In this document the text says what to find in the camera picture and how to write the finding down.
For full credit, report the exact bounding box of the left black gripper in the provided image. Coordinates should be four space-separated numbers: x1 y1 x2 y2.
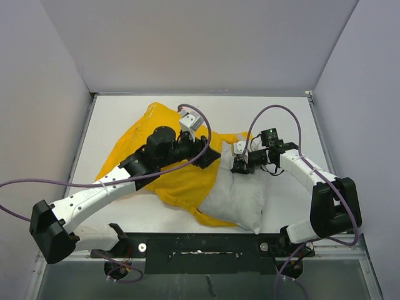
158 129 220 169

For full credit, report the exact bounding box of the white pillow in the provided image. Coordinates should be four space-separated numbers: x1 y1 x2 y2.
198 141 265 234

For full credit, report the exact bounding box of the yellow printed pillowcase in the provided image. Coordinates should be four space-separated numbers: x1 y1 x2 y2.
96 102 247 227

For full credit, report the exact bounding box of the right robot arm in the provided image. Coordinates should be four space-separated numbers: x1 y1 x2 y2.
231 128 362 256

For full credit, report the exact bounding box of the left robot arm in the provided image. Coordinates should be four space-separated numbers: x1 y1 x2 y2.
29 126 221 264

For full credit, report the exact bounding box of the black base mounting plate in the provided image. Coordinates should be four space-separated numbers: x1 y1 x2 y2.
90 233 315 275

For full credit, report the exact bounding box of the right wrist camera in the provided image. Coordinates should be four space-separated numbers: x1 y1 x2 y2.
232 141 249 162

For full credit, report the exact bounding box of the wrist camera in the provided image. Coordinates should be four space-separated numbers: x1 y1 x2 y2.
232 141 249 162
179 109 204 134

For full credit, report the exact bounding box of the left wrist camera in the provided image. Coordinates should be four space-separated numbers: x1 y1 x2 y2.
179 109 204 134

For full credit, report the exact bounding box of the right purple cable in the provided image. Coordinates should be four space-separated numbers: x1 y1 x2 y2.
243 104 363 300

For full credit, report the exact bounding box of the aluminium frame rail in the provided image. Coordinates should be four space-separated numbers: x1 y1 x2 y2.
26 95 381 299

